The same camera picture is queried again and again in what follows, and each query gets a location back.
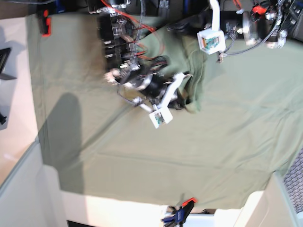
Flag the black object at left edge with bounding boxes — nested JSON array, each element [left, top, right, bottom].
[[0, 106, 9, 130]]

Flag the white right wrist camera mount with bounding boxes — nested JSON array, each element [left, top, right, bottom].
[[134, 72, 190, 129]]

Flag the black tablet stand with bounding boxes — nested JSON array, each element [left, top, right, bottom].
[[0, 48, 16, 80]]

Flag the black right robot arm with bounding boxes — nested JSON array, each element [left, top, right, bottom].
[[87, 0, 173, 107]]

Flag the orange clamp at top left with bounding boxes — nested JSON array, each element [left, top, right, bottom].
[[36, 9, 52, 37]]

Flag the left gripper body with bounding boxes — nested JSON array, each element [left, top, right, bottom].
[[203, 9, 244, 39]]

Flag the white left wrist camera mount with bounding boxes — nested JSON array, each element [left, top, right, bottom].
[[197, 0, 226, 55]]

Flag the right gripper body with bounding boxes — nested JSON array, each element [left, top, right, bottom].
[[142, 75, 184, 106]]

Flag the blue orange clamp at bottom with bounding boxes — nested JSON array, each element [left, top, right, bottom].
[[161, 197, 197, 227]]

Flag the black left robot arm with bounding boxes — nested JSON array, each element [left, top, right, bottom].
[[167, 0, 303, 55]]

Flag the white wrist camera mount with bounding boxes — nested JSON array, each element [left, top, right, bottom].
[[134, 72, 190, 129], [197, 0, 226, 55]]

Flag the green table cover cloth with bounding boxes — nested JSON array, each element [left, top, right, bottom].
[[26, 14, 303, 209]]

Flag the light green T-shirt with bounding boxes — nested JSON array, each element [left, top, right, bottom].
[[142, 17, 207, 114]]

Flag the purple patterned fabric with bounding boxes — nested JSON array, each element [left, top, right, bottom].
[[284, 149, 303, 213]]

